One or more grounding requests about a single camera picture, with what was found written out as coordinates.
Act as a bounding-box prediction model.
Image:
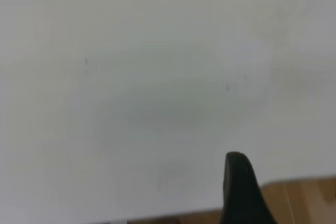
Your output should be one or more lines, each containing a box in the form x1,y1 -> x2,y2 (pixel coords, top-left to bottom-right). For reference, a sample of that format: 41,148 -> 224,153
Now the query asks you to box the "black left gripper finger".
219,151 -> 278,224

